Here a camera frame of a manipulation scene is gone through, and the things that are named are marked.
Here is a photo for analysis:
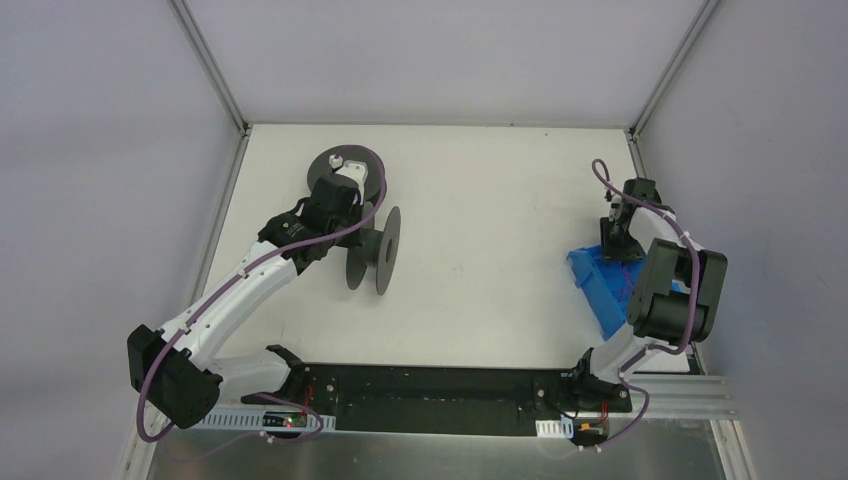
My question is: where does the black cable spool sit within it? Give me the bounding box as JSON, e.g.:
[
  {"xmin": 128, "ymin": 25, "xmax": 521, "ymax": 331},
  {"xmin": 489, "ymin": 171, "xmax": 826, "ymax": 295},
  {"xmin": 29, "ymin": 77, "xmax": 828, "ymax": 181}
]
[{"xmin": 345, "ymin": 206, "xmax": 402, "ymax": 295}]

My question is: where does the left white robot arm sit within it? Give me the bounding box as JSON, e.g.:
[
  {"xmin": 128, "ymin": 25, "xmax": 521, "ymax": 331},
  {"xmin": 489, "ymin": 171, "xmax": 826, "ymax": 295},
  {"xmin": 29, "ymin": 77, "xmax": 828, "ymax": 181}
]
[{"xmin": 127, "ymin": 165, "xmax": 384, "ymax": 442}]

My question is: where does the blue plastic bin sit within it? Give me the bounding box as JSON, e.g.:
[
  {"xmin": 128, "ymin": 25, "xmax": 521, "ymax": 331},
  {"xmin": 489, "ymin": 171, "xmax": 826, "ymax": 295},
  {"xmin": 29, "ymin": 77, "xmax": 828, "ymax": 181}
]
[{"xmin": 567, "ymin": 241, "xmax": 692, "ymax": 348}]

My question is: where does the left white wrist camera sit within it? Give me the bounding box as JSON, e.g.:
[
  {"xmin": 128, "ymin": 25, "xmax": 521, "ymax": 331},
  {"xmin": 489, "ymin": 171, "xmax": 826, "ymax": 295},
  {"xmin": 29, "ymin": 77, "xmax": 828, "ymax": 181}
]
[{"xmin": 328, "ymin": 154, "xmax": 368, "ymax": 202}]

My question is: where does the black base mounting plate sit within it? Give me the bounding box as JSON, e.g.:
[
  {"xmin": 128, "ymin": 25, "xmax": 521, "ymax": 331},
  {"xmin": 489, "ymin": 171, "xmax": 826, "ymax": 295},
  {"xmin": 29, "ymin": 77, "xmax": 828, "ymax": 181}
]
[{"xmin": 271, "ymin": 363, "xmax": 632, "ymax": 437}]

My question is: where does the black spool lying flat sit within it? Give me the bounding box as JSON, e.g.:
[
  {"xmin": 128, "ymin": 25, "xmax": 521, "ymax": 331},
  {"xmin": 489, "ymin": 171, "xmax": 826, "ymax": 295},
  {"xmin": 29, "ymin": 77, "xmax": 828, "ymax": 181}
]
[{"xmin": 306, "ymin": 145, "xmax": 384, "ymax": 205}]

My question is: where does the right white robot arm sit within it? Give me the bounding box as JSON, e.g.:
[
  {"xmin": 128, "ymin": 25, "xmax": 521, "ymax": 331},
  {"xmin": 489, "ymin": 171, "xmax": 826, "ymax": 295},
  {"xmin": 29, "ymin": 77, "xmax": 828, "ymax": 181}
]
[{"xmin": 565, "ymin": 178, "xmax": 728, "ymax": 410}]

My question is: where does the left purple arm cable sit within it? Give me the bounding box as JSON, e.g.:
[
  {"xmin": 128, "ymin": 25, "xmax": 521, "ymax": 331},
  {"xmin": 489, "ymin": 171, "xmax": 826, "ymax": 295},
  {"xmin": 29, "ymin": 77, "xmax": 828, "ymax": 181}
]
[{"xmin": 135, "ymin": 144, "xmax": 389, "ymax": 443}]

